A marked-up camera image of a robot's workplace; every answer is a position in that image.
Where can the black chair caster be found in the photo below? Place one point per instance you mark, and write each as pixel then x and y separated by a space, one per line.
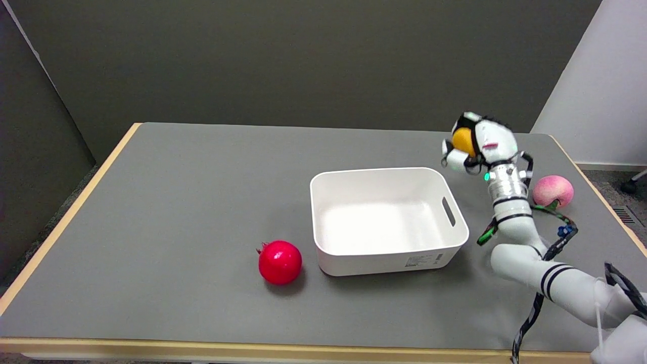
pixel 630 186

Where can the yellow rubber duck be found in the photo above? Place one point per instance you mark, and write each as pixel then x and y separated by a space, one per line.
pixel 463 141

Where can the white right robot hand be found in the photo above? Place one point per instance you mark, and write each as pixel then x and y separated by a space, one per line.
pixel 485 142

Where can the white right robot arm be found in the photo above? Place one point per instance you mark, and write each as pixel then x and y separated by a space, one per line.
pixel 546 263

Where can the white plastic bin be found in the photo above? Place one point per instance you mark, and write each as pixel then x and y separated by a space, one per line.
pixel 386 220

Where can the pink peach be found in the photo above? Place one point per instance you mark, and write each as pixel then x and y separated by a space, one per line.
pixel 553 190

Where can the red pomegranate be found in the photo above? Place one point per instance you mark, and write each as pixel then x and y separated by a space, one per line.
pixel 279 261

